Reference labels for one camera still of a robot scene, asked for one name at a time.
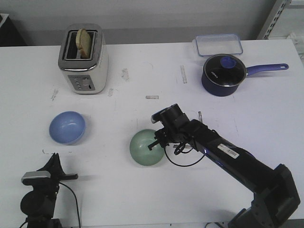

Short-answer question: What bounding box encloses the bread slice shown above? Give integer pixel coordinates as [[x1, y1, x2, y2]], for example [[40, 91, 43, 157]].
[[76, 28, 92, 59]]

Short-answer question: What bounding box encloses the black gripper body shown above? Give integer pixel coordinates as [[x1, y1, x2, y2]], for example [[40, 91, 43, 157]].
[[155, 104, 190, 145], [33, 166, 78, 192]]

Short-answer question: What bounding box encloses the clear plastic food container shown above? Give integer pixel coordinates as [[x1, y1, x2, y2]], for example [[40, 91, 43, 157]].
[[194, 33, 243, 57]]

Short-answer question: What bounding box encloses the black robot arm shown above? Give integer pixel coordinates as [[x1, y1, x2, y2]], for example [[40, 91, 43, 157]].
[[20, 153, 78, 228], [148, 104, 300, 228]]

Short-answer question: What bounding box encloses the blue bowl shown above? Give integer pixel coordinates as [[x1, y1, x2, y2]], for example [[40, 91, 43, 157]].
[[49, 111, 86, 145]]

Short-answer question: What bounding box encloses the white chrome toaster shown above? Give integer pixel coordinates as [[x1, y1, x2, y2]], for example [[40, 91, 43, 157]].
[[57, 23, 109, 95]]

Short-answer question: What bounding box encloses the grey metal shelf upright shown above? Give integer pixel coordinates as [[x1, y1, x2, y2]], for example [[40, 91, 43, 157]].
[[256, 0, 292, 40]]

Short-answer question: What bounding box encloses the black object at left edge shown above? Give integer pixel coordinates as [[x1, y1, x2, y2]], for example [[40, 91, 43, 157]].
[[0, 13, 27, 47]]

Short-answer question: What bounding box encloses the glass pot lid blue knob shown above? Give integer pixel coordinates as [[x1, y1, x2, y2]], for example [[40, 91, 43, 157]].
[[204, 54, 247, 87]]

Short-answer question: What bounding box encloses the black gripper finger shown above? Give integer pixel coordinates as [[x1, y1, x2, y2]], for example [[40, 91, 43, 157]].
[[45, 153, 56, 169], [148, 140, 161, 151], [55, 153, 62, 169]]

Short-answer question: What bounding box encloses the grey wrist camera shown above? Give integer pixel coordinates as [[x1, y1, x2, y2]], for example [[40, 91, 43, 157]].
[[151, 107, 170, 124], [21, 171, 51, 186]]

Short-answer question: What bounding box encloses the blue saucepan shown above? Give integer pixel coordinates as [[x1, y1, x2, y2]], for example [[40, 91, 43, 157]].
[[201, 64, 289, 96]]

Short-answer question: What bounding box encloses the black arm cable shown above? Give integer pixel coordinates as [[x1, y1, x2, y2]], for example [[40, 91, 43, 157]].
[[19, 181, 81, 228], [163, 140, 207, 167]]

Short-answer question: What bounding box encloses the green bowl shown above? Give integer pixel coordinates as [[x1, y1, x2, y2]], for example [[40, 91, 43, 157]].
[[129, 129, 164, 166]]

